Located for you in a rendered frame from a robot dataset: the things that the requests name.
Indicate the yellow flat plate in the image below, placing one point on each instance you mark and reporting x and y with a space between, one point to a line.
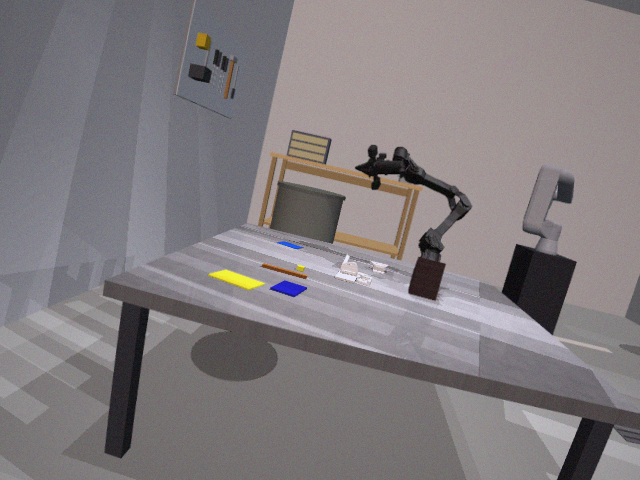
236 279

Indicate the brown long thin bar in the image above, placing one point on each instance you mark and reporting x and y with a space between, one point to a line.
284 271

